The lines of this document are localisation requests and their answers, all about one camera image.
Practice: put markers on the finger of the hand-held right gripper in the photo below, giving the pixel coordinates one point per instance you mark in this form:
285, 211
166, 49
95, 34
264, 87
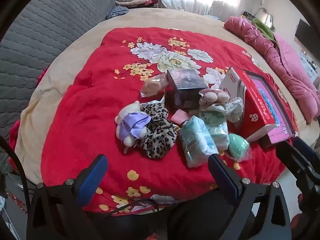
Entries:
305, 148
295, 165

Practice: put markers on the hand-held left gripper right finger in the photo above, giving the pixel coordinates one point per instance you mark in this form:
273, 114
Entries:
222, 177

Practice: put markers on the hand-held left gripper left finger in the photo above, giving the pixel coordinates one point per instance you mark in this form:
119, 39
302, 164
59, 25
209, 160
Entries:
92, 180

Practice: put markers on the light blue tissue pack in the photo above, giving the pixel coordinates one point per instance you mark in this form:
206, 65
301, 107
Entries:
197, 142

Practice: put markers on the mint green tissue pack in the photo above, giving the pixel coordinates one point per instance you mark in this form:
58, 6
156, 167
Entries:
217, 130

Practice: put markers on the white green floral scrunchie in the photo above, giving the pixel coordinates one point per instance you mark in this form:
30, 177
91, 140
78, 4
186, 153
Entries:
232, 110

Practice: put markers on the plush bear with purple dress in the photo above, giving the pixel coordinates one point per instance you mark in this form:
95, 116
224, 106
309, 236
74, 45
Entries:
135, 123

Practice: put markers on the leopard print scrunchie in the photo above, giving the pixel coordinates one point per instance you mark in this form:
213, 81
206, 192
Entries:
157, 135

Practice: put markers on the pink sponge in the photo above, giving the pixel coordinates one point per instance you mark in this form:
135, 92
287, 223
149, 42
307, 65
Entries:
153, 85

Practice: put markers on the green sponge in clear bag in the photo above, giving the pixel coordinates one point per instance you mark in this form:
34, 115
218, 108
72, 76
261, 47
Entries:
237, 146

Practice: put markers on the red cardboard box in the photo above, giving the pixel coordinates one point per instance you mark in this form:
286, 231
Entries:
257, 112

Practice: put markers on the red floral blanket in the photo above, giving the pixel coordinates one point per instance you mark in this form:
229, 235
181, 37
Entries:
82, 120

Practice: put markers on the pink picture book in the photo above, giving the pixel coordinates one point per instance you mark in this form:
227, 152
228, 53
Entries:
267, 92

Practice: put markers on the pink tube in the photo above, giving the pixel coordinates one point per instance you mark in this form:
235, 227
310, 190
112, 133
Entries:
181, 117

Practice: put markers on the pink plush toy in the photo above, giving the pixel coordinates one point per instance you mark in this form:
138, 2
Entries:
212, 97

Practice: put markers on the white dresser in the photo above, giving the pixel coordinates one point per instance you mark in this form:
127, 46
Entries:
311, 67

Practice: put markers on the pink quilt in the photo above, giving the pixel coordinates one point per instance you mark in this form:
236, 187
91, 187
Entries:
287, 67

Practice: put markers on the red cloth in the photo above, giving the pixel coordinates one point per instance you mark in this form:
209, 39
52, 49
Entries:
15, 132

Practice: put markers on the dark cardboard box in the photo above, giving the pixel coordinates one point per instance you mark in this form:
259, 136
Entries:
185, 87

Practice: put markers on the green cloth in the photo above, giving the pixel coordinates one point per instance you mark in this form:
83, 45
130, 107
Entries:
262, 28

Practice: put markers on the dark yellow-edged book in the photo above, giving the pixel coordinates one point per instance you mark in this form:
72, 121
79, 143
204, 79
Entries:
249, 15

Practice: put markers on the grey quilted headboard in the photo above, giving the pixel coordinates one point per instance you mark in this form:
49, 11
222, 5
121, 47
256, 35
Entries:
50, 30

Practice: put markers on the beige bed sheet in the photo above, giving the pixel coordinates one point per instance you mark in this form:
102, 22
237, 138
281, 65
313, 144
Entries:
175, 17

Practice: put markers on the dark blue patterned cloth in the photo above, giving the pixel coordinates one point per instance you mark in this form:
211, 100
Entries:
117, 12

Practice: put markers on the black wall television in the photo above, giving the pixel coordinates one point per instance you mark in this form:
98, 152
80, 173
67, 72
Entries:
303, 32

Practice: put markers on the white curved metal frame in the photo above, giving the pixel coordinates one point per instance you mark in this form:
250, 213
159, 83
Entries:
266, 17

